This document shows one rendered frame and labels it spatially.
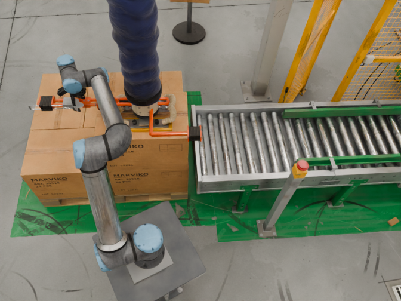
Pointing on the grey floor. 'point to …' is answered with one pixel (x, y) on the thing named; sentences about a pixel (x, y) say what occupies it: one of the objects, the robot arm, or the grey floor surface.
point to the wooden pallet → (117, 199)
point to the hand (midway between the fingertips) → (77, 103)
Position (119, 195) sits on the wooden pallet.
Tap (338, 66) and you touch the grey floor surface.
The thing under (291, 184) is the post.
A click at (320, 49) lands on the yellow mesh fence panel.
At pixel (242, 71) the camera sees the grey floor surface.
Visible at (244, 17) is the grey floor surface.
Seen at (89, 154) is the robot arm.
